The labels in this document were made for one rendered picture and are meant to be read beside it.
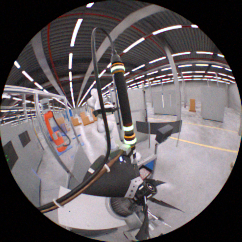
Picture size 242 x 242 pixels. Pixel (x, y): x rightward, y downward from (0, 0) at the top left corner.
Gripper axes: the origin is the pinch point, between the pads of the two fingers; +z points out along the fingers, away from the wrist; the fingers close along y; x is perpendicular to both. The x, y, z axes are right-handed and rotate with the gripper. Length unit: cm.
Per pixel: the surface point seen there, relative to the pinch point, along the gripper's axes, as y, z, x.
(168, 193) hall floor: -79, 18, -161
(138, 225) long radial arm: -7, 45, -52
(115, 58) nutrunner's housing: -7.9, 12.7, 18.2
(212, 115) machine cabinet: -627, -109, -103
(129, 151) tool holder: -8.5, 15.3, -12.8
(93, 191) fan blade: 8.8, 23.3, -27.0
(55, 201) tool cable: 9.7, 34.2, -10.1
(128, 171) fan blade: -8.0, 1.6, -46.7
